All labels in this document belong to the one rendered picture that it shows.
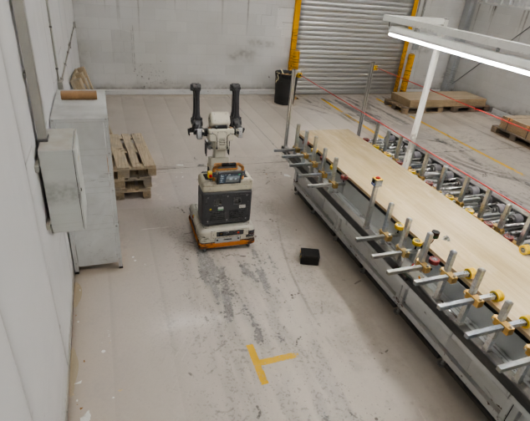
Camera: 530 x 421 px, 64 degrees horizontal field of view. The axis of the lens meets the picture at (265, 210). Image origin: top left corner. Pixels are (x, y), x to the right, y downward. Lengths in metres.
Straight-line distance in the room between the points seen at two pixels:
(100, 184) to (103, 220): 0.38
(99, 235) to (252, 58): 7.29
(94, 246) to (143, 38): 6.52
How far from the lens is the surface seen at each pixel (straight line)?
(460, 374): 3.85
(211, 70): 10.51
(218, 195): 4.43
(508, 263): 3.85
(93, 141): 3.89
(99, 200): 4.12
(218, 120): 4.55
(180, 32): 10.23
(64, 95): 4.31
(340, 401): 3.51
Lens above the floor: 2.74
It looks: 30 degrees down
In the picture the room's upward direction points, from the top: 6 degrees clockwise
